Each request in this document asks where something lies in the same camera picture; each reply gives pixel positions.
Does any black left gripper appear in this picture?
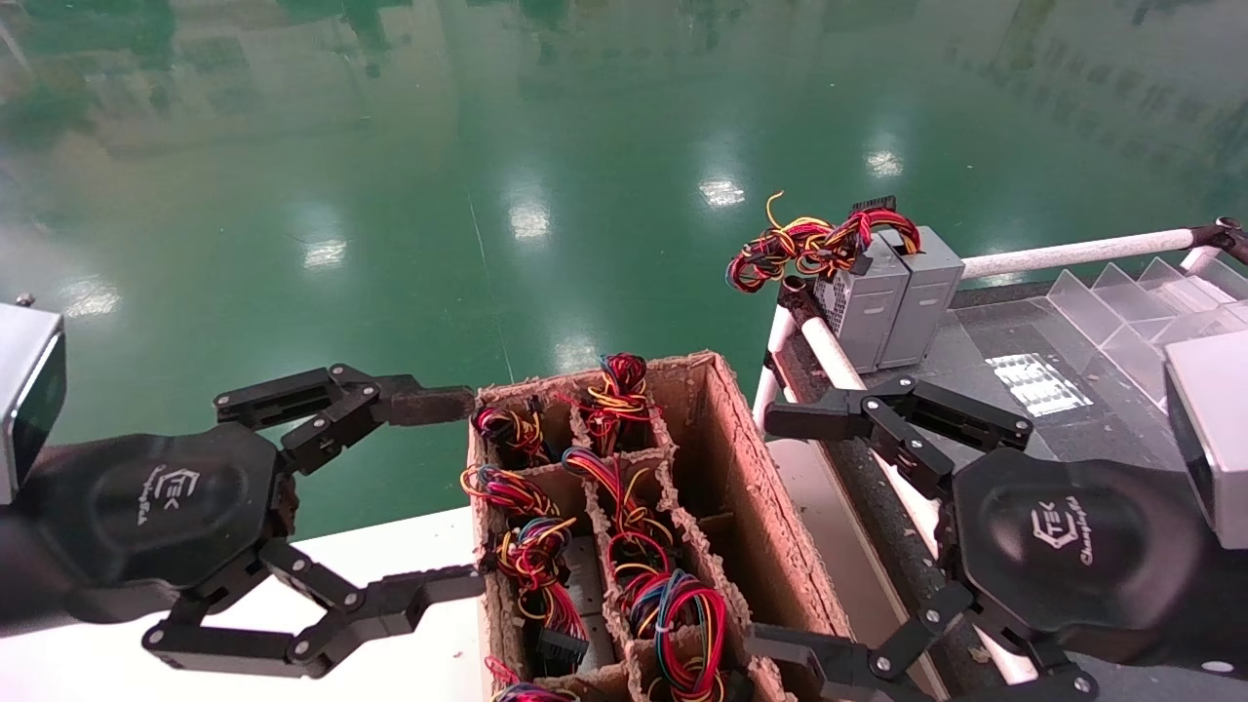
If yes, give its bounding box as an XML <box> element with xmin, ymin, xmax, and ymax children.
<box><xmin>19</xmin><ymin>363</ymin><xmax>486</xmax><ymax>680</ymax></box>

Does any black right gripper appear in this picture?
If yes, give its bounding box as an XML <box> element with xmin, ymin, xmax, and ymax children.
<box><xmin>746</xmin><ymin>375</ymin><xmax>1248</xmax><ymax>702</ymax></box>

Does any grey power supply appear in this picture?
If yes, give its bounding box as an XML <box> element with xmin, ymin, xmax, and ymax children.
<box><xmin>460</xmin><ymin>464</ymin><xmax>563</xmax><ymax>521</ymax></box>
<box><xmin>561</xmin><ymin>353</ymin><xmax>650</xmax><ymax>455</ymax></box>
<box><xmin>563</xmin><ymin>447</ymin><xmax>676</xmax><ymax>547</ymax></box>
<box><xmin>877</xmin><ymin>226</ymin><xmax>966</xmax><ymax>370</ymax></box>
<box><xmin>478</xmin><ymin>517</ymin><xmax>617</xmax><ymax>680</ymax></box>
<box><xmin>726</xmin><ymin>192</ymin><xmax>922</xmax><ymax>374</ymax></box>
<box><xmin>619</xmin><ymin>570</ymin><xmax>754</xmax><ymax>702</ymax></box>
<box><xmin>485</xmin><ymin>656</ymin><xmax>582</xmax><ymax>702</ymax></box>
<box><xmin>471</xmin><ymin>398</ymin><xmax>553</xmax><ymax>467</ymax></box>
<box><xmin>606</xmin><ymin>531</ymin><xmax>676</xmax><ymax>588</ymax></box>

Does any brown cardboard divider box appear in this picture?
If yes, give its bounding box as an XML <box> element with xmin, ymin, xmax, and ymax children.
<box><xmin>466</xmin><ymin>351</ymin><xmax>883</xmax><ymax>702</ymax></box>

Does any white rack pipe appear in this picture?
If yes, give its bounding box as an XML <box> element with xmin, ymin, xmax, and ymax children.
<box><xmin>960</xmin><ymin>227</ymin><xmax>1196</xmax><ymax>282</ymax></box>
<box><xmin>798</xmin><ymin>314</ymin><xmax>1039</xmax><ymax>685</ymax></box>
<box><xmin>753</xmin><ymin>307</ymin><xmax>797</xmax><ymax>432</ymax></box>

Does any black rack mat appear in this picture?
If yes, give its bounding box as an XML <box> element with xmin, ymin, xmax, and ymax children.
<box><xmin>780</xmin><ymin>281</ymin><xmax>1248</xmax><ymax>702</ymax></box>

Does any black rack pipe joint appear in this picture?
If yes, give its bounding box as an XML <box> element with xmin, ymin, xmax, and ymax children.
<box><xmin>1189</xmin><ymin>216</ymin><xmax>1248</xmax><ymax>266</ymax></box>
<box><xmin>778</xmin><ymin>283</ymin><xmax>826</xmax><ymax>332</ymax></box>

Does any clear acrylic divider rack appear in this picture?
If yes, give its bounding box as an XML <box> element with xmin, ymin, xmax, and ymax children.
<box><xmin>1048</xmin><ymin>255</ymin><xmax>1248</xmax><ymax>410</ymax></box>

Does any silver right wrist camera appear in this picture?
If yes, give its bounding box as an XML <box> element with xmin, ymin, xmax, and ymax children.
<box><xmin>1165</xmin><ymin>330</ymin><xmax>1248</xmax><ymax>552</ymax></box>

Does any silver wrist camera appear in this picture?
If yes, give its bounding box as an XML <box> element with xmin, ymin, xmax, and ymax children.
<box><xmin>1165</xmin><ymin>330</ymin><xmax>1248</xmax><ymax>552</ymax></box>
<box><xmin>0</xmin><ymin>302</ymin><xmax>67</xmax><ymax>506</ymax></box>

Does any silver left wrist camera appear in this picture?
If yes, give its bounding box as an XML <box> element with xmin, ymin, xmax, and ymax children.
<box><xmin>0</xmin><ymin>302</ymin><xmax>67</xmax><ymax>506</ymax></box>

